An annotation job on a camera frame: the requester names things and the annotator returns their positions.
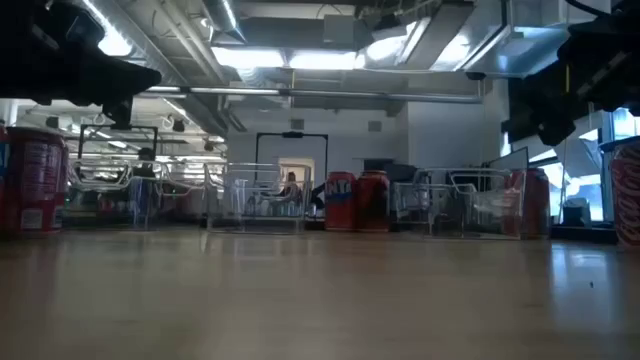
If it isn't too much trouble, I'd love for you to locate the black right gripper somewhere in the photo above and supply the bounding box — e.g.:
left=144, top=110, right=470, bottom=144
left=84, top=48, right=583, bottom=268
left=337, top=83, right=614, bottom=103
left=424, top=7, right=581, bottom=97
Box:
left=537, top=0, right=640, bottom=147

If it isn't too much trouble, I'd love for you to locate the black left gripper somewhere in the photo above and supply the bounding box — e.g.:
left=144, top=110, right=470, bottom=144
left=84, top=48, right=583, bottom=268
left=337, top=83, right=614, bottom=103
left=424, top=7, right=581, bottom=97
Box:
left=0, top=0, right=162, bottom=130

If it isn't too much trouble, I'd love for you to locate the red Fanta can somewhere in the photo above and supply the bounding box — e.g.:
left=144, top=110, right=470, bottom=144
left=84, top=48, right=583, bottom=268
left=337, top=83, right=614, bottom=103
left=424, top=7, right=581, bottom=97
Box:
left=3, top=126, right=70, bottom=237
left=518, top=167, right=551, bottom=240
left=324, top=171, right=358, bottom=232

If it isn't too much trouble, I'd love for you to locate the red Coca-Cola can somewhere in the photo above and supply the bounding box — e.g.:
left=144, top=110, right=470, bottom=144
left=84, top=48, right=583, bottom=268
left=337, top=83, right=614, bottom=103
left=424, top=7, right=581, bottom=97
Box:
left=608, top=137, right=640, bottom=250
left=355, top=169, right=391, bottom=233
left=501, top=169, right=524, bottom=236

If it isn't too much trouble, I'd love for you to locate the person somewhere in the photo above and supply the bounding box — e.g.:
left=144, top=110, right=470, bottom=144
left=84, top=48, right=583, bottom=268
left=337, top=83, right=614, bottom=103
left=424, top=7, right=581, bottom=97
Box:
left=130, top=146, right=160, bottom=180
left=272, top=171, right=304, bottom=206

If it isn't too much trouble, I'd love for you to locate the grey trash bin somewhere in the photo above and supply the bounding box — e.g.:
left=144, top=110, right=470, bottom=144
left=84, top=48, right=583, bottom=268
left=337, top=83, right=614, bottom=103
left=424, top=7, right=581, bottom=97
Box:
left=562, top=197, right=592, bottom=227

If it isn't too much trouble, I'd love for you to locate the clear plastic bin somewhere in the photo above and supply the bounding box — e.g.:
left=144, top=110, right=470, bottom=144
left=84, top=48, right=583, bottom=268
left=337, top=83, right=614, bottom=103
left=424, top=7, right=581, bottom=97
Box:
left=414, top=167, right=527, bottom=240
left=64, top=159, right=207, bottom=232
left=204, top=162, right=314, bottom=235

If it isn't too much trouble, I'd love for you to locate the ceiling light panel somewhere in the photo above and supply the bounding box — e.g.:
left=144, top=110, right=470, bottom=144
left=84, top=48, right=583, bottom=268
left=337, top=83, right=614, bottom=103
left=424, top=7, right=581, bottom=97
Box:
left=212, top=47, right=286, bottom=70
left=288, top=49, right=359, bottom=71

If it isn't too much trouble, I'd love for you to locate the horizontal ceiling pipe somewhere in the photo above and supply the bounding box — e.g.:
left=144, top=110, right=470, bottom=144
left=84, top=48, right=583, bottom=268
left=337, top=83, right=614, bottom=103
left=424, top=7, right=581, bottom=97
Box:
left=137, top=85, right=484, bottom=105

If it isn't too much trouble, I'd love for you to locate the silver round air duct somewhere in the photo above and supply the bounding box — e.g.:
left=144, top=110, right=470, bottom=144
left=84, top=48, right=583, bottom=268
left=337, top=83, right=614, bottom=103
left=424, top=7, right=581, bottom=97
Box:
left=114, top=0, right=231, bottom=136

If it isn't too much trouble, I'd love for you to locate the black rig frame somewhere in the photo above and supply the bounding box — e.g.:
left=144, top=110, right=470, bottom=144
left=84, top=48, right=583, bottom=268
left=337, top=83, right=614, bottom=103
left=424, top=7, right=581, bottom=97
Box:
left=255, top=131, right=330, bottom=201

